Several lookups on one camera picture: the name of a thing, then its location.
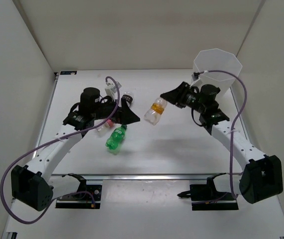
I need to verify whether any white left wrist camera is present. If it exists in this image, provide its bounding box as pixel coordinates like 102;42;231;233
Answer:
104;82;121;100

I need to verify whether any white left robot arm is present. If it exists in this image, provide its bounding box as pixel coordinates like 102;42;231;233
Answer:
11;87;140;212

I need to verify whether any white octagonal plastic bin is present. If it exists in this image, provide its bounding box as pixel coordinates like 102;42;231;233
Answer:
192;48;242;101

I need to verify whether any red label clear bottle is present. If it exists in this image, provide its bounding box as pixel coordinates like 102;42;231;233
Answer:
95;119;114;137

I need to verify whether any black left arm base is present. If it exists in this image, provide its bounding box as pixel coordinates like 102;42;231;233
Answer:
55;173;102;210

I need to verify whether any dark label sticker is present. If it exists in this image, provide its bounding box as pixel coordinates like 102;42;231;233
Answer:
60;71;77;75

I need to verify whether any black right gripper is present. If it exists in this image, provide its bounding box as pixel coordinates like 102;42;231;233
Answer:
162;82;206;114

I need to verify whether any black label clear bottle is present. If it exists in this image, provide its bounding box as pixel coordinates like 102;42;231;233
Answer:
122;91;134;107

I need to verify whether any green plastic bottle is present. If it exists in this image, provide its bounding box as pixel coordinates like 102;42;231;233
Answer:
105;124;127;154

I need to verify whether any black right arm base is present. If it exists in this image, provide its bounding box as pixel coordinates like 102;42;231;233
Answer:
177;173;239;211

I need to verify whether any yellow cap clear bottle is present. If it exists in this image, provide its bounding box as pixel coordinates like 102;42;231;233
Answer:
144;97;168;125

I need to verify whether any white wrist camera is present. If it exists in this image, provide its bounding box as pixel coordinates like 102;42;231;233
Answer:
104;82;121;100
190;71;209;87

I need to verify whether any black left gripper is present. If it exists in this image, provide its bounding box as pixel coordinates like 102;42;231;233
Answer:
91;96;139;125

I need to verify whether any silver aluminium front rail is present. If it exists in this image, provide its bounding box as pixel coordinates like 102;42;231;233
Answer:
52;173;242;182

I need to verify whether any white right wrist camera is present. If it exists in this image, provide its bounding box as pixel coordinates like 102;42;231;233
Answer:
190;71;209;87

